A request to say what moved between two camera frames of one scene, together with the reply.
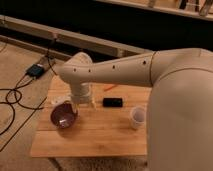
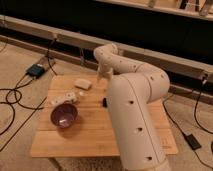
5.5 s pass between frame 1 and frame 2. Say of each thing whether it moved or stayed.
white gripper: moved
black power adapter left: stayed
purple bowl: stayed
